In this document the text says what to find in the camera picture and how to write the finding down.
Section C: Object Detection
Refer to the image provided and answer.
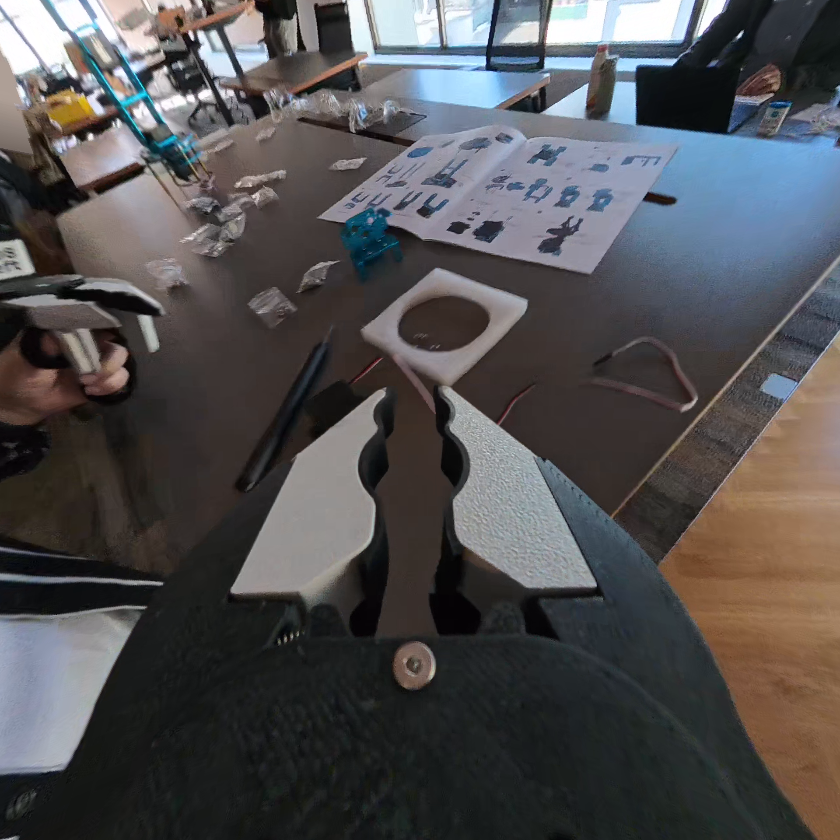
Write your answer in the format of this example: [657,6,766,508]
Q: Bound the white foam square with hole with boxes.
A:
[361,268,529,387]

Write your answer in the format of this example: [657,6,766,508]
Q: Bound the clear plastic wrap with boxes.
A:
[262,88,403,135]

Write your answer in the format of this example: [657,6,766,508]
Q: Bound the scattered small clear parts bags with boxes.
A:
[144,125,368,291]

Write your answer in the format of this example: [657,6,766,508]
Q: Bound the black office chair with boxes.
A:
[164,52,219,126]
[314,2,358,55]

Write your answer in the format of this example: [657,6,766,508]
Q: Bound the person's left hand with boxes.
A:
[0,341,132,429]

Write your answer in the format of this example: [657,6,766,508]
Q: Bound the black mesh-back chair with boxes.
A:
[486,0,552,72]

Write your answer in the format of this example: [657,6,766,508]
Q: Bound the loose striped servo cable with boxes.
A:
[591,338,698,413]

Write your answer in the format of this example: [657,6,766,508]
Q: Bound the black servo with striped cable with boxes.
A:
[303,354,538,435]

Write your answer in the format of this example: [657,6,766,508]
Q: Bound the blue metal bracket assembly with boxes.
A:
[340,209,403,282]

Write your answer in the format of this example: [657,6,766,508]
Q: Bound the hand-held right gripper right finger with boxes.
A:
[430,385,599,636]

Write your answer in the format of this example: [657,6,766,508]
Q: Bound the tall standing desk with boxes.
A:
[174,0,258,126]

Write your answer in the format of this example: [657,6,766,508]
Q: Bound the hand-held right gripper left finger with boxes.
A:
[230,387,396,636]

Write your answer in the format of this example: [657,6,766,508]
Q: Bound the person's striped black shirt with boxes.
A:
[0,538,165,778]

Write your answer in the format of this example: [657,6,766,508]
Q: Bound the yellow box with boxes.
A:
[49,92,93,127]

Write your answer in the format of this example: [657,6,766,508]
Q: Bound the open instruction booklet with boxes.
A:
[318,125,678,275]

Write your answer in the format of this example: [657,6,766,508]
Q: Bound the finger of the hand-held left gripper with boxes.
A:
[16,295,124,331]
[75,277,165,354]

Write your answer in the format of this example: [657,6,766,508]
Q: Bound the black screwdriver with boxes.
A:
[236,325,336,493]

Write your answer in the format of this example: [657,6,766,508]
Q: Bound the white bottle with red cap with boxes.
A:
[586,44,611,118]

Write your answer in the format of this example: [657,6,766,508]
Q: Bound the black laptop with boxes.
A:
[635,62,741,134]

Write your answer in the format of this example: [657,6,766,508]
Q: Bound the clear bag of screws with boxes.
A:
[248,287,298,329]
[297,260,341,294]

